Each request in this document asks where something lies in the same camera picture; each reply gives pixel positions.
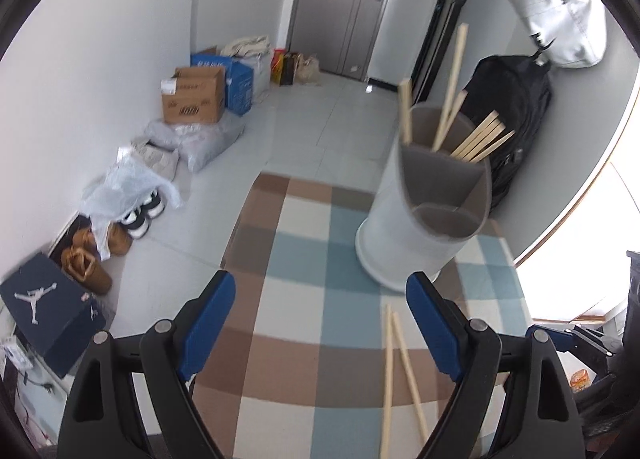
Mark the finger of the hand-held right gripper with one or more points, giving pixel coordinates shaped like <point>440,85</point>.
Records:
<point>562,338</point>

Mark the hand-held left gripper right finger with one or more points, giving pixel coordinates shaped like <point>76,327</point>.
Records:
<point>435,324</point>

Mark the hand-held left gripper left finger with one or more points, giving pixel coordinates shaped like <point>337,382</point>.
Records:
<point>210,324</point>

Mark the wooden chopstick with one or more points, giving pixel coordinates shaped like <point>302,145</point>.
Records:
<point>450,84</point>
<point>386,389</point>
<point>456,111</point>
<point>484,136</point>
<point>497,145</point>
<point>489,141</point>
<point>405,111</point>
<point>410,379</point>
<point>477,131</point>

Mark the grey utensil holder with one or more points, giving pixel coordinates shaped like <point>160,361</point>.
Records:
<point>400,229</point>

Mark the orange snack packet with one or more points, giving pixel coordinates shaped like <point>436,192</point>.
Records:
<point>580,380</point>

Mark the checked tablecloth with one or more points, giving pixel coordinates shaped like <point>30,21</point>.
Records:
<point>300,314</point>

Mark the brown boot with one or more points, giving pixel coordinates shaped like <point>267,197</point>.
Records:
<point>85,269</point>
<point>120,241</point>

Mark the black white sneakers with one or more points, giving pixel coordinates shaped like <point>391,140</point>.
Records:
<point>142,219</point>

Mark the clear plastic bag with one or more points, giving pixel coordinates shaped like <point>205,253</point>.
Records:
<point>125,184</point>

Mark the navy shoe box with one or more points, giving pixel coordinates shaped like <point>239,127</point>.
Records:
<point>40,319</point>

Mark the grey parcel bags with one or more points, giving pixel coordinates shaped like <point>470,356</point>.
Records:
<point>210,139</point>

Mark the brown cardboard box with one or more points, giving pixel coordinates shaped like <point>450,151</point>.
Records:
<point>192,101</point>

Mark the black backpack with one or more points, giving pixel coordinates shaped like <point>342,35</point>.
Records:
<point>515,104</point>

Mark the blue cardboard box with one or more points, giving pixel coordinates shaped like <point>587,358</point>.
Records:
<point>241,89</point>

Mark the white sack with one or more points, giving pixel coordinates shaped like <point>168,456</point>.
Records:
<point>261,74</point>

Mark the black paper bag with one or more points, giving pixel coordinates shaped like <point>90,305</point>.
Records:
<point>289,70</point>

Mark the red yellow paper bag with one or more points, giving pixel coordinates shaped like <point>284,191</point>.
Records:
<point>278,66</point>

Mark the beige bag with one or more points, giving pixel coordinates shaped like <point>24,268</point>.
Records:
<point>308,70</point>

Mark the white canvas bag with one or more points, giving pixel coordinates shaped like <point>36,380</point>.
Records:
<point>247,45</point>

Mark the black metal rack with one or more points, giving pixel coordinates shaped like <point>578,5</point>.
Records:
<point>450,4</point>

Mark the white tote bag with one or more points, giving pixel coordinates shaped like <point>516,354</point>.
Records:
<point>555,4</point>

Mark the grey door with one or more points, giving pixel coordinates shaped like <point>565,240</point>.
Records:
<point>330,4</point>

